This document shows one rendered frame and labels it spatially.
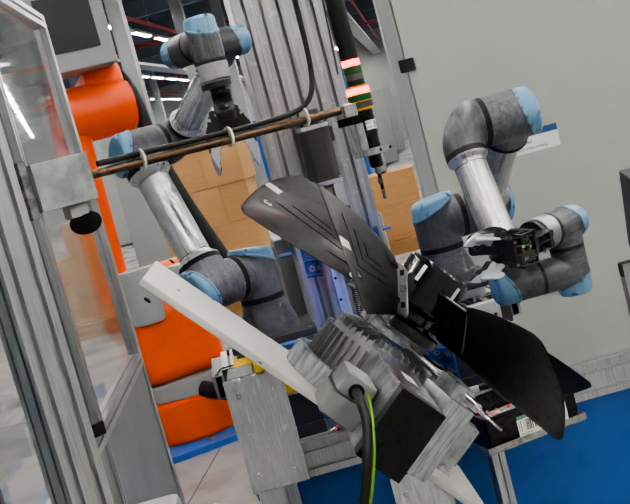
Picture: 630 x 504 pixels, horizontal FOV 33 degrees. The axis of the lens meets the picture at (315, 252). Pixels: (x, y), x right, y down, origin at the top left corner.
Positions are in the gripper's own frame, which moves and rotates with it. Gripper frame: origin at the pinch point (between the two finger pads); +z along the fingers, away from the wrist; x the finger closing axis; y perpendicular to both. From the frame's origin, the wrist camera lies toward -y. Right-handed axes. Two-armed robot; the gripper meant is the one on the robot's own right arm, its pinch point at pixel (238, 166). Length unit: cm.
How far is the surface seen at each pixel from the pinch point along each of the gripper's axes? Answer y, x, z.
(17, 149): -9.3, 45.3, -16.2
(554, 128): 128, -111, 18
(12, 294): -97, 34, 7
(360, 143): -54, -23, 1
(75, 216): -86, 24, -1
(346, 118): -54, -21, -4
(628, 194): -14, -82, 28
